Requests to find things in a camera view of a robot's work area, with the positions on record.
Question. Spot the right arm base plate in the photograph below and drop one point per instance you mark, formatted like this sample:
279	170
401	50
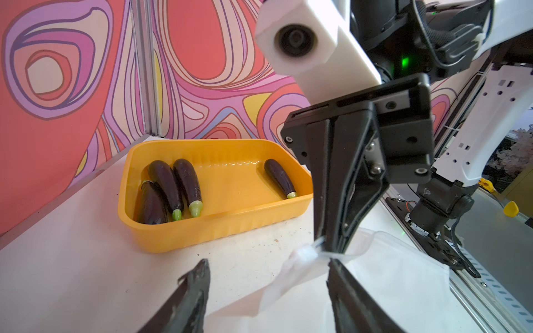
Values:
438	246

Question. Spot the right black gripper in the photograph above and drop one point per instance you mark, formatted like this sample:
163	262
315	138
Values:
355	145

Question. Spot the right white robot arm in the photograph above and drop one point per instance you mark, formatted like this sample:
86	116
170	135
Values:
478	58

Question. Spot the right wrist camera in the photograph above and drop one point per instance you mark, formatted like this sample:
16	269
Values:
311	41

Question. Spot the yellow plastic tray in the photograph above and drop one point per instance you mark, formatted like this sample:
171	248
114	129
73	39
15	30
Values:
237	193

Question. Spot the eggplant in tray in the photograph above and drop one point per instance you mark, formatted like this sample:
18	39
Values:
188	180
152	209
162	174
280	177

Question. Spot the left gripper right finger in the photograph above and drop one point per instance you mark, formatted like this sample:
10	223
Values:
354	309

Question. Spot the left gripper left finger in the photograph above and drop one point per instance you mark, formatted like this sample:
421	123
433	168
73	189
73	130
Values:
184	310

